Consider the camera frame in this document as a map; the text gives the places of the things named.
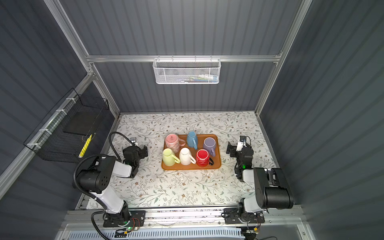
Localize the light green mug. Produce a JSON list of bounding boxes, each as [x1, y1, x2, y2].
[[162, 148, 181, 167]]

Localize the white mug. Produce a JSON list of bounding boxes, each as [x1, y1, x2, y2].
[[179, 148, 196, 166]]

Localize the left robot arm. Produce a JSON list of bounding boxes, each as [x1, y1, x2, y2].
[[73, 146, 148, 225]]

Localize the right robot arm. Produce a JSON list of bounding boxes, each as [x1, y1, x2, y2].
[[223, 141, 294, 224]]

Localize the purple mug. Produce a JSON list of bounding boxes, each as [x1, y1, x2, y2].
[[203, 137, 217, 157]]

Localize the red mug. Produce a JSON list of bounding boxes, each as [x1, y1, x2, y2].
[[196, 149, 214, 167]]

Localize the pink ghost pattern mug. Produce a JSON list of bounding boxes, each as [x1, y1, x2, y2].
[[165, 134, 186, 154]]

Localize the blue dotted mug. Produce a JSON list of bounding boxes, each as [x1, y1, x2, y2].
[[187, 131, 198, 150]]

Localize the orange plastic tray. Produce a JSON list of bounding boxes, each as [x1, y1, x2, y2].
[[162, 134, 222, 171]]

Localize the yellow marker pen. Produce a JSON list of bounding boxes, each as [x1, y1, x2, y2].
[[78, 135, 93, 159]]

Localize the pens in white basket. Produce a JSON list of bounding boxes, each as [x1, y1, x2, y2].
[[178, 74, 219, 83]]

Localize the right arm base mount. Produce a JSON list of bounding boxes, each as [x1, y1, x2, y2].
[[221, 208, 265, 225]]

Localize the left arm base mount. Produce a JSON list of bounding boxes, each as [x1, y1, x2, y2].
[[103, 211, 146, 228]]

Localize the black wire wall basket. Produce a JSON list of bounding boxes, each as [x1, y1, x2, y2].
[[24, 89, 110, 163]]

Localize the white wire wall basket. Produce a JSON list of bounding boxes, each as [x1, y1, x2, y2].
[[153, 59, 222, 85]]

